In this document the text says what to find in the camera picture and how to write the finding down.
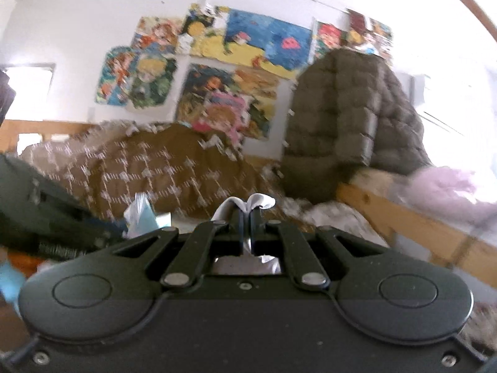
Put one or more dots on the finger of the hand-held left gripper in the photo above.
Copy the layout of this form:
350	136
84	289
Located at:
108	227

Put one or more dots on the grey swirl patterned blanket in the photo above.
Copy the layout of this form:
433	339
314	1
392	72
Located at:
334	217

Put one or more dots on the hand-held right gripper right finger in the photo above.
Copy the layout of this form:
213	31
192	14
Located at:
254	233

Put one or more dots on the small pink figure poster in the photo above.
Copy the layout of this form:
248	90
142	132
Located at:
223	118

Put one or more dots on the white wall box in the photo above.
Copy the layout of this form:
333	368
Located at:
421	89

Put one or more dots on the large yellow blue poster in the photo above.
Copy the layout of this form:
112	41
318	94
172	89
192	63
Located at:
264	39

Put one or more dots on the red green wall poster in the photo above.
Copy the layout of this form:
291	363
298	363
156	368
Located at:
349	31

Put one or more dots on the window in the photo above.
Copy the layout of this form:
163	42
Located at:
31	93

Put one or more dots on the brown colourful patterned quilt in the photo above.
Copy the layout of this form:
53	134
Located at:
155	171

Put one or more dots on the olive puffer jacket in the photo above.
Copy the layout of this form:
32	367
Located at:
341	124

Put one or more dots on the white grey cloth bag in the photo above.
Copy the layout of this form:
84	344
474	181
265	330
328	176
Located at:
262	201

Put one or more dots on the blond figure green poster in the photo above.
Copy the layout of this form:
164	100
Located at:
153	81

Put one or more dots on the orange figure wall poster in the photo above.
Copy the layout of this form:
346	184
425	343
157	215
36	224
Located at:
157	35

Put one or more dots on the wooden bed frame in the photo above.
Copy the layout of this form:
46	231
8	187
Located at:
407	217

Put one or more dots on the red-haired figure blue poster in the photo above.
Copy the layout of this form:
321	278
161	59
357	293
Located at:
114	77

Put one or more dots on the light blue white cloth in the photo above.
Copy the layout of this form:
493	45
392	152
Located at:
145	217

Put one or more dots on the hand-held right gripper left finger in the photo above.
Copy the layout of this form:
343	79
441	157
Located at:
241	233

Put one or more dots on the lilac blanket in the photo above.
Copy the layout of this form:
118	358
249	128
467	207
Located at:
446	194

